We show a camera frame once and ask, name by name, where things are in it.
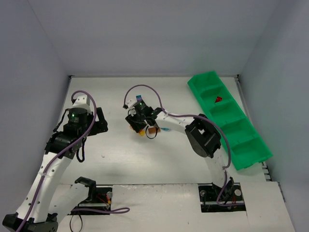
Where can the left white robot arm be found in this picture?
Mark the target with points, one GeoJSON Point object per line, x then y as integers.
{"type": "Point", "coordinates": [38, 213]}

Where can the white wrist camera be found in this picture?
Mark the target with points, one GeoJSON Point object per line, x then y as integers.
{"type": "Point", "coordinates": [82, 102]}
{"type": "Point", "coordinates": [129, 105]}

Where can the green compartment tray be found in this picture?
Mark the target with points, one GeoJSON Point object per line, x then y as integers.
{"type": "Point", "coordinates": [246, 145]}

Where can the brown lego brick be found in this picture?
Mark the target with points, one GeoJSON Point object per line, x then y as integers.
{"type": "Point", "coordinates": [153, 130]}

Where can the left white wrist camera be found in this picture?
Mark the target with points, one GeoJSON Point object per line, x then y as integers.
{"type": "Point", "coordinates": [82, 102]}

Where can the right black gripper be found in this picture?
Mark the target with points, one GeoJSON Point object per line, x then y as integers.
{"type": "Point", "coordinates": [136, 123]}

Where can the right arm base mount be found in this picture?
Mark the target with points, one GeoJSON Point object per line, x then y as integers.
{"type": "Point", "coordinates": [233, 202]}

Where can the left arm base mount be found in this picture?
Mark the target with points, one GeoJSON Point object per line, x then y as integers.
{"type": "Point", "coordinates": [101, 202]}

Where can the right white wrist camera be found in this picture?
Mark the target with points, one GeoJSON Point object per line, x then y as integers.
{"type": "Point", "coordinates": [129, 105]}

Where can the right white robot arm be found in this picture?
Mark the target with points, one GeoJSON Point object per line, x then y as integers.
{"type": "Point", "coordinates": [202, 135]}

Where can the yellow lego plate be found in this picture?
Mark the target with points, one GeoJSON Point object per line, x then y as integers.
{"type": "Point", "coordinates": [140, 133]}

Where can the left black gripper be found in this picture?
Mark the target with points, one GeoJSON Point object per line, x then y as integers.
{"type": "Point", "coordinates": [101, 123]}

